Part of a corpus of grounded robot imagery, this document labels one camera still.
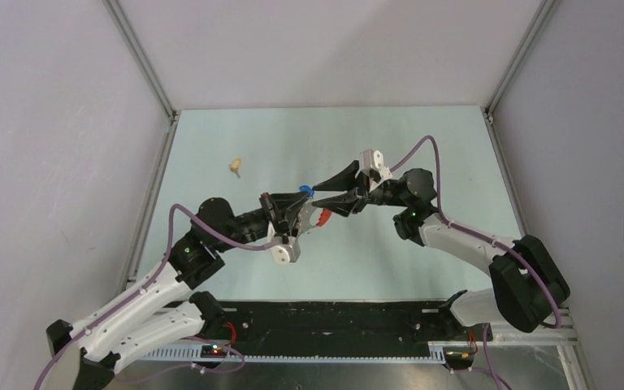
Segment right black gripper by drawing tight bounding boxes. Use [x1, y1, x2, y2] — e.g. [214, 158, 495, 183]
[312, 160, 410, 219]

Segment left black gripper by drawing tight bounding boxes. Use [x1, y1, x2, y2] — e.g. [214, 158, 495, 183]
[213, 191, 309, 253]

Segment blue key tag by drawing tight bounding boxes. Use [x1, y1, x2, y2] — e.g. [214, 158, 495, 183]
[299, 185, 314, 197]

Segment steel key holder red handle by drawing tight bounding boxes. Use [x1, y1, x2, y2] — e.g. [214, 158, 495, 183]
[297, 202, 332, 235]

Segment yellow key tag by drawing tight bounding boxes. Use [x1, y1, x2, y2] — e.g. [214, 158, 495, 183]
[229, 158, 241, 171]

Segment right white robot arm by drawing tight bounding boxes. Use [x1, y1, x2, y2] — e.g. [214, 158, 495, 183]
[313, 161, 570, 340]

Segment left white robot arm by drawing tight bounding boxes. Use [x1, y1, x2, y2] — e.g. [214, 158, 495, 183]
[46, 192, 311, 389]

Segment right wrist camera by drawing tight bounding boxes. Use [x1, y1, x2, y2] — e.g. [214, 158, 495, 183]
[359, 149, 393, 192]

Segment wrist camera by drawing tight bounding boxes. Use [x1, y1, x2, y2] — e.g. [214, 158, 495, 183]
[359, 149, 393, 192]
[266, 223, 301, 264]

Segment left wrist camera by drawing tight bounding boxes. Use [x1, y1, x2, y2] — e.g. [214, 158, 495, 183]
[266, 223, 301, 264]

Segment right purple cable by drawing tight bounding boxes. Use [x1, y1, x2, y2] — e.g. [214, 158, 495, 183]
[389, 135, 563, 390]

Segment purple cable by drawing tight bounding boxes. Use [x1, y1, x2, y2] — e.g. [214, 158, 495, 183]
[32, 203, 284, 390]
[389, 135, 563, 390]

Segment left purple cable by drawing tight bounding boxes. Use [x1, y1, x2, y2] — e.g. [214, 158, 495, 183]
[32, 203, 284, 390]

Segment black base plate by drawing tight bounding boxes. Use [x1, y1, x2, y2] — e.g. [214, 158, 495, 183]
[198, 301, 468, 358]

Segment grey cable duct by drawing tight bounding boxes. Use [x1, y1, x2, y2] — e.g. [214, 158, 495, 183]
[139, 345, 447, 364]

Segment left aluminium corner post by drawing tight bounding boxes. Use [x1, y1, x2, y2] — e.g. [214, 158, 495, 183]
[102, 0, 176, 124]

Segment aluminium corner post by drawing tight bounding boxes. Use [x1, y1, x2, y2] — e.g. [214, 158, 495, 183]
[102, 0, 176, 124]
[483, 0, 560, 124]

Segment aluminium frame rail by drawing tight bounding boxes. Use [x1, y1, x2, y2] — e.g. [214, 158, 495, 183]
[487, 308, 580, 347]

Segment right aluminium corner post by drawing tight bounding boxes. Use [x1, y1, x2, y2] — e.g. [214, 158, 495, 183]
[483, 0, 560, 124]

